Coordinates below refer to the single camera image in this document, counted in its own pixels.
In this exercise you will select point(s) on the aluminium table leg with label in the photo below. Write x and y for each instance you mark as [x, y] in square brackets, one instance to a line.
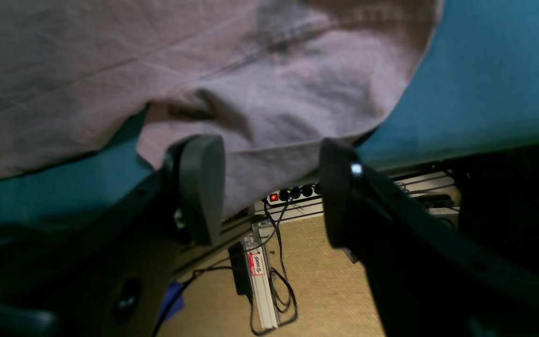
[255, 246]

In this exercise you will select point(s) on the white power strip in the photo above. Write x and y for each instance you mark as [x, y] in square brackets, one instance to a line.
[295, 194]

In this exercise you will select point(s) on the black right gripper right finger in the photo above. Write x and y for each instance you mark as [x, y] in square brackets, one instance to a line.
[429, 279]

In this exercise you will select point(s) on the aluminium table frame rail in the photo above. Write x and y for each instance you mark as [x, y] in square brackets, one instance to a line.
[231, 231]

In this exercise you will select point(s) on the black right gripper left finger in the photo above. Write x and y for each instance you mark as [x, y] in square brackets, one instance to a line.
[109, 278]

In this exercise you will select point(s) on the black power adapter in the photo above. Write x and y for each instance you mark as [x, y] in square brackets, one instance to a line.
[240, 269]

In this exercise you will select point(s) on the blue table cloth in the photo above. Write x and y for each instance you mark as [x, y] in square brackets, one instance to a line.
[475, 90]

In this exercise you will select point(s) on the pink T-shirt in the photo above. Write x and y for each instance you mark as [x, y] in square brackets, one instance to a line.
[272, 77]

